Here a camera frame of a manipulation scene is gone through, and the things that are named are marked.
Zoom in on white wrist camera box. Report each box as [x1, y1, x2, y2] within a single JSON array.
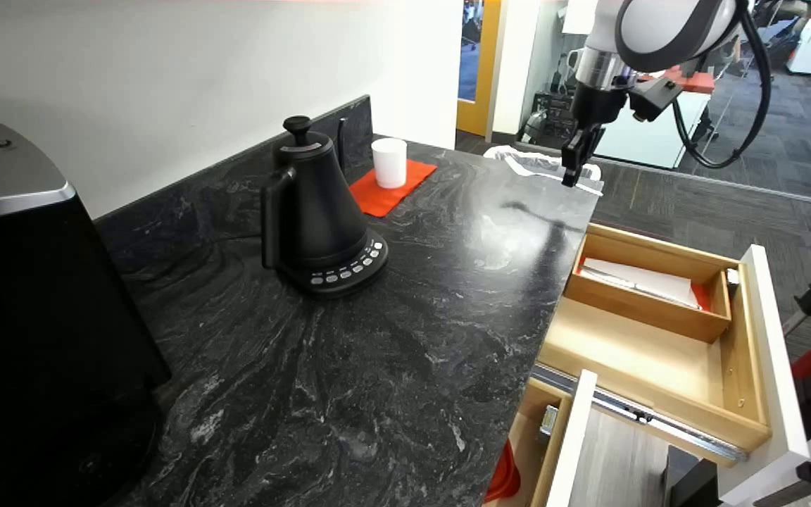
[[631, 76, 682, 120]]

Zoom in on orange drawer liner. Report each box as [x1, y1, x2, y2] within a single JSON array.
[[689, 282, 713, 309]]

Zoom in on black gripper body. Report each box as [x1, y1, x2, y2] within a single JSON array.
[[561, 83, 625, 175]]

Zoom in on black electric kettle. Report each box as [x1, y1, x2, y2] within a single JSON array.
[[262, 114, 389, 296]]

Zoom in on red coaster mat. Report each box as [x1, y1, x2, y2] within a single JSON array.
[[345, 154, 439, 221]]

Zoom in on open wooden drawer white front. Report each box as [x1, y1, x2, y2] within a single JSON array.
[[537, 224, 807, 503]]

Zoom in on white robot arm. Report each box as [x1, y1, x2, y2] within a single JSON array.
[[561, 0, 770, 185]]

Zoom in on white mug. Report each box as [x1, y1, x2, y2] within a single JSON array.
[[372, 137, 407, 187]]

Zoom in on red object in lower drawer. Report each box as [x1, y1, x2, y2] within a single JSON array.
[[485, 441, 520, 502]]

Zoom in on silver butter knife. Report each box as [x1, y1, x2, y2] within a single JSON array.
[[580, 268, 692, 297]]

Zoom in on black coffee machine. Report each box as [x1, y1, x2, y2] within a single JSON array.
[[0, 124, 168, 507]]

